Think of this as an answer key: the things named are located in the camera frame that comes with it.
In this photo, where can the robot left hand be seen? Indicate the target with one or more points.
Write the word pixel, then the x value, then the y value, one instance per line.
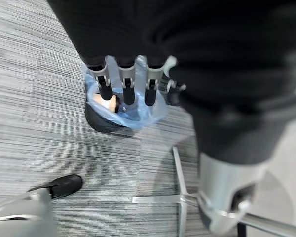
pixel 148 29

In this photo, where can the small dark trash item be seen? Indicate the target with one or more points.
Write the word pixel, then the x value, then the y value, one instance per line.
pixel 120 107

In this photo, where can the blue plastic trash bag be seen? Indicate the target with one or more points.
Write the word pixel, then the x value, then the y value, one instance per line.
pixel 140 113

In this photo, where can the small dark grey bin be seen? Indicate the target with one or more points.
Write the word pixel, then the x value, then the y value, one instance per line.
pixel 101 123

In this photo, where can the beige paper cup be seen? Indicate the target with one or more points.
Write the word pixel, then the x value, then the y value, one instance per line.
pixel 109 103

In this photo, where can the robot dark foot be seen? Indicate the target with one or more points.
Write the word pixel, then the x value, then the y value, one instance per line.
pixel 65 185

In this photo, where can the robot silver leg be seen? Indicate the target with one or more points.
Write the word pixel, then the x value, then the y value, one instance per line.
pixel 19 214

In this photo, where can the chrome tea table frame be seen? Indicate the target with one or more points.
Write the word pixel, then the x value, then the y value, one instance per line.
pixel 183 197

